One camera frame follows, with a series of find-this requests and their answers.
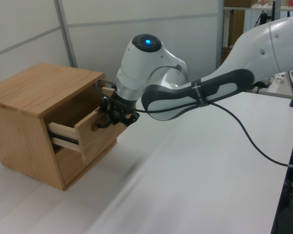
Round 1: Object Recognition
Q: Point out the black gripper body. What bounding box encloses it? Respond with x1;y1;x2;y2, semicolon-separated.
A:
111;96;137;115

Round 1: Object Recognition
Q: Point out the wooden drawer with black handle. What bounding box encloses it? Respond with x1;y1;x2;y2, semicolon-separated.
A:
48;85;137;166

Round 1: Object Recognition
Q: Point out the wooden cabinet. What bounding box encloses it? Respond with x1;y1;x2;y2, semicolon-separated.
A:
0;62;118;192

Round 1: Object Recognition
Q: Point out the brown wooden shelf unit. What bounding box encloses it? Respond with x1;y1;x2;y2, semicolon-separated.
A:
227;10;245;47

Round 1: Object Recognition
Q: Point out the thick black mounting pole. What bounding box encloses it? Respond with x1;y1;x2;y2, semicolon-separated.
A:
270;119;293;234

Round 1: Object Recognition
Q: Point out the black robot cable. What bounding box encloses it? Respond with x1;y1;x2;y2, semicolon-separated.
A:
95;78;293;169

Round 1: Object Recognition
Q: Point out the grey partition post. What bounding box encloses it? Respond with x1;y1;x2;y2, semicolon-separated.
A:
216;0;226;71

